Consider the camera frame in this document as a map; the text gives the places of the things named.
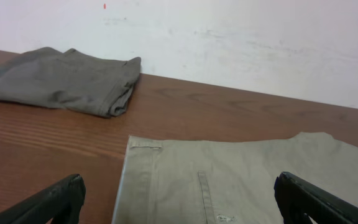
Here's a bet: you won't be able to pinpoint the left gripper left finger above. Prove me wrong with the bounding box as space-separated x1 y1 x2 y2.
0 174 86 224

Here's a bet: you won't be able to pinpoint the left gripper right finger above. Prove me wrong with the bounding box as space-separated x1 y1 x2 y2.
274 172 358 224

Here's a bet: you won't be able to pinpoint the beige khaki shorts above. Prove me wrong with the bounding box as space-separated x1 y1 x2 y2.
112 133 358 223

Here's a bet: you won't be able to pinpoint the folded grey shorts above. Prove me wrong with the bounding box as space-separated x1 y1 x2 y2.
0 47 141 118

